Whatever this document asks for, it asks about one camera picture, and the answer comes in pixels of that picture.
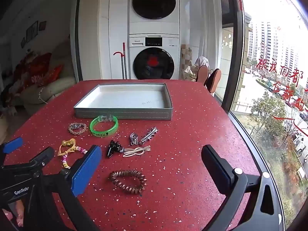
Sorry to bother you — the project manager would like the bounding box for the small red cushion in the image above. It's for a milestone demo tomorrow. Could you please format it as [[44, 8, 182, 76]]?
[[37, 65, 64, 87]]

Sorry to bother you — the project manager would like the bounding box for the yellow cord bracelet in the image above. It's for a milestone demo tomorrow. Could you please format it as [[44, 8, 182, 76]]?
[[58, 138, 78, 156]]

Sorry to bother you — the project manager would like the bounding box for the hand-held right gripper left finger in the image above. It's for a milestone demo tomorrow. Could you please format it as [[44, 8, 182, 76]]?
[[31, 145, 103, 231]]

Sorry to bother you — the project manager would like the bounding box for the black claw hair clip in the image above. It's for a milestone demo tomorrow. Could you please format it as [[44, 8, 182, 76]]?
[[107, 140, 124, 158]]

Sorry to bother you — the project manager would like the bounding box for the person's left hand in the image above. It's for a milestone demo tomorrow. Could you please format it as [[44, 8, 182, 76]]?
[[1, 197, 26, 228]]

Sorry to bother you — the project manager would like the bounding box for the silver heart hair clip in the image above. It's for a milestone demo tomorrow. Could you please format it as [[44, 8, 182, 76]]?
[[129, 132, 140, 146]]

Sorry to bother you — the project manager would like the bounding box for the beige metal hair clip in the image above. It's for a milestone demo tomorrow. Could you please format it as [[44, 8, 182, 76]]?
[[123, 145, 151, 158]]

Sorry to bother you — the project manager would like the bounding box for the red window decal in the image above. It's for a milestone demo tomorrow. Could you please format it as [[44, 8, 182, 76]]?
[[255, 56, 308, 112]]

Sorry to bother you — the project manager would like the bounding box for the cream leather sofa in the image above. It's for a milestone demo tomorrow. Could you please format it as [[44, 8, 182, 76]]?
[[19, 41, 77, 109]]

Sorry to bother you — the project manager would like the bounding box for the green translucent bracelet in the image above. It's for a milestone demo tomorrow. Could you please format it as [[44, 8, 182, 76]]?
[[90, 115, 119, 136]]

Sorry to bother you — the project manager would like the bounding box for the beige checked cloth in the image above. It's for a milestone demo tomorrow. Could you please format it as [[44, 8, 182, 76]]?
[[180, 44, 193, 65]]

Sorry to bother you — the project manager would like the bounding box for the pink yellow beaded bracelet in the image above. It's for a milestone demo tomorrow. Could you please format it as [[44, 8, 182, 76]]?
[[61, 146, 88, 169]]

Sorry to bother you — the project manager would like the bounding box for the white tumble dryer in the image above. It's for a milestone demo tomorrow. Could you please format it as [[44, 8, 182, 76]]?
[[128, 0, 180, 34]]

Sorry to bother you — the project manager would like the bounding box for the pink cloth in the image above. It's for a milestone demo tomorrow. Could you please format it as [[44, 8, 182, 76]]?
[[194, 56, 210, 70]]

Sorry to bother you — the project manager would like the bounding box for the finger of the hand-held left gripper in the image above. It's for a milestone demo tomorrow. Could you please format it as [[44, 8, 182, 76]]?
[[0, 137, 24, 165], [24, 146, 55, 174]]

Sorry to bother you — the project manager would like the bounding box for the brown round chair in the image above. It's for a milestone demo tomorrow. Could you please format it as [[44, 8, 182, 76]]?
[[206, 69, 222, 93], [196, 65, 209, 86]]

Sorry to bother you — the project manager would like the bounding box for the large wall picture frame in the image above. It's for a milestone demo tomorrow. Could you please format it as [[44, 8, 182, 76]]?
[[26, 21, 39, 42]]

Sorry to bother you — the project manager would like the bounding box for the silver rhinestone hair clip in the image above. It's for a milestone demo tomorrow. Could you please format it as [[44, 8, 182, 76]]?
[[139, 127, 159, 145]]

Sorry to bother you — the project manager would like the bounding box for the red handled mop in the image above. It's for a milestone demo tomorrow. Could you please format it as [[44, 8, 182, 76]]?
[[113, 43, 127, 79]]

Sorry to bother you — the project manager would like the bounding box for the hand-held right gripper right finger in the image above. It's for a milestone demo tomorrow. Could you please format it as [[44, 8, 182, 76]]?
[[201, 144, 285, 231]]

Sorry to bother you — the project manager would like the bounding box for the dark door frame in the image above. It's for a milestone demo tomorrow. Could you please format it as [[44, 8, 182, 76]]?
[[74, 0, 84, 82]]

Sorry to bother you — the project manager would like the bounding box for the white washing machine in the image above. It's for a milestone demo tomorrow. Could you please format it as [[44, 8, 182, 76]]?
[[129, 34, 180, 80]]

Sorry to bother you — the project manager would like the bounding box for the grey tray box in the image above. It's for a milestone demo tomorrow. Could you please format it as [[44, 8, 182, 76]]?
[[73, 83, 173, 120]]

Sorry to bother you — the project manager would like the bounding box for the large red printed cushion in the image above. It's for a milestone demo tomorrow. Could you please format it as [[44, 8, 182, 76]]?
[[14, 53, 52, 87]]

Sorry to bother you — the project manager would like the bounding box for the beige braided bracelet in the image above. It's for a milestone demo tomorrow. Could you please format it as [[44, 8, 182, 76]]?
[[68, 123, 86, 135]]

